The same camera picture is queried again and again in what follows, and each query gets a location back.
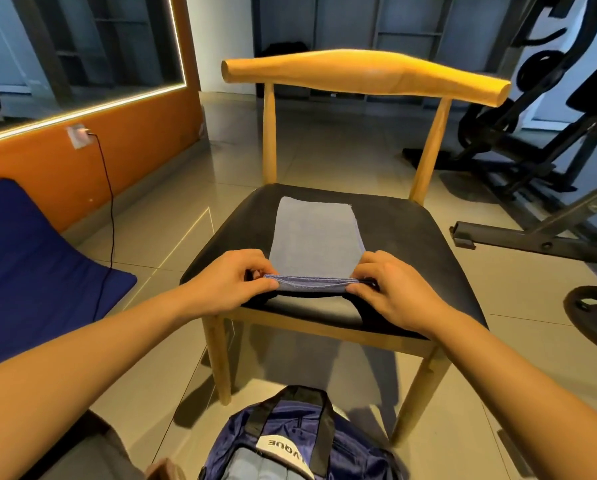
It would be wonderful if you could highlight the person's right hand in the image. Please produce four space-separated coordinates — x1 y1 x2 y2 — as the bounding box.
346 251 456 337

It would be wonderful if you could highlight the person's left hand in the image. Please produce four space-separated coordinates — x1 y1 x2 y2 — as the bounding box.
176 249 280 320

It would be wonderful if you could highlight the single blue-grey towel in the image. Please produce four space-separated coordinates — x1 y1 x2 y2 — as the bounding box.
265 197 368 294

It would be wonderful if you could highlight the navy blue bag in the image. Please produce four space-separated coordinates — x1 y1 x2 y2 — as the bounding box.
198 385 410 480

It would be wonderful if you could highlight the person's right forearm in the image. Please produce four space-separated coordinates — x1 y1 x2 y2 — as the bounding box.
428 309 597 480

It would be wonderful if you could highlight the person's left forearm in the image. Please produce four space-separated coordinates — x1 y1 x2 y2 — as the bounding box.
0 289 200 480

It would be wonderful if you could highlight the person's left leg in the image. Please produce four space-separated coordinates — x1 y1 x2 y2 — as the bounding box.
23 409 188 480

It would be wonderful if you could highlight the wooden chair with black seat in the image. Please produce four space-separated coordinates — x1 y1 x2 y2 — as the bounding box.
180 49 514 446

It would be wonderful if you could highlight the black and grey gym machine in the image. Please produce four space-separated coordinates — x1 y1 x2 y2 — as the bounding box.
402 0 597 267

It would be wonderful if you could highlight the dark blue mat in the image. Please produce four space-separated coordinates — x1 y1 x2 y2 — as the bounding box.
0 177 140 374

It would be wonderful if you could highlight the loose black weight plate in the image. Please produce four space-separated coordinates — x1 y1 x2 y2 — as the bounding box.
563 285 597 361

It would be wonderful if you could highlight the grey shelf unit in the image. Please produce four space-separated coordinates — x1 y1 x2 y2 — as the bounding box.
250 0 536 102

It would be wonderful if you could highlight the black cable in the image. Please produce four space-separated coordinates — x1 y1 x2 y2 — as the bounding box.
84 131 118 322

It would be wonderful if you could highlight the white wall socket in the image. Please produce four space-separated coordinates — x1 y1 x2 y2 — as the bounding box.
66 123 94 151

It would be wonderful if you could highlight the wall mirror with light strip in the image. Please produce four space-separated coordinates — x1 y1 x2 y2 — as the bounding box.
0 0 188 148

